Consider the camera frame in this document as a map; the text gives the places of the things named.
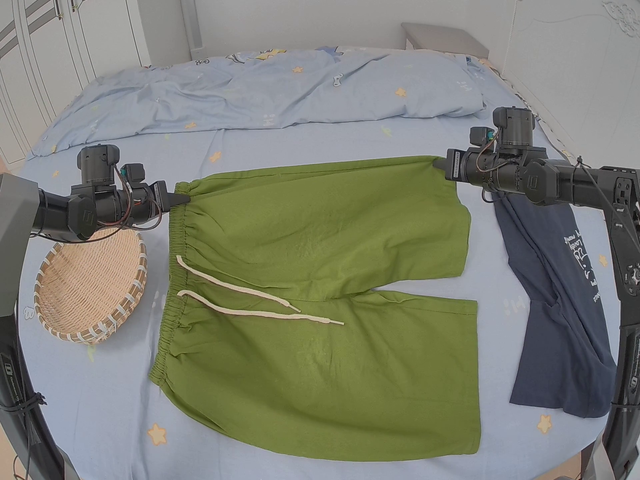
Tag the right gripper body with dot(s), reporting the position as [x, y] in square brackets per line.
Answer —
[482, 170]

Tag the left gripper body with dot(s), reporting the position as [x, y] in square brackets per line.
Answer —
[137, 205]

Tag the green shorts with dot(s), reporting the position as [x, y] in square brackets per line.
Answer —
[310, 248]

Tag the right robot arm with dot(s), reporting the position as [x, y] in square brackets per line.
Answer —
[585, 183]

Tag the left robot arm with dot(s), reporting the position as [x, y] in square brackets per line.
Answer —
[75, 215]

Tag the round woven basket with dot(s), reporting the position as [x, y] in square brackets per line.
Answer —
[85, 288]

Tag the bed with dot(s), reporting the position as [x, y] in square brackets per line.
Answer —
[100, 393]

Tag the grey bedside table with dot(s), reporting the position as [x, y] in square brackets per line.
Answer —
[440, 38]

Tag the dark blue T-shirt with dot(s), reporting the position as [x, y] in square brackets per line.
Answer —
[550, 293]

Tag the white wardrobe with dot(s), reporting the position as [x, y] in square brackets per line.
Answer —
[50, 43]

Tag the pale blue quilt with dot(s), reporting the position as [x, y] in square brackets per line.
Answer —
[300, 98]

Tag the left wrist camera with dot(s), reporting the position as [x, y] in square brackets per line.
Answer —
[132, 174]

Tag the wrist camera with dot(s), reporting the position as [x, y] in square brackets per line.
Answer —
[481, 137]
[132, 174]

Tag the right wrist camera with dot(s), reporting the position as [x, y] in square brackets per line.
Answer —
[481, 137]

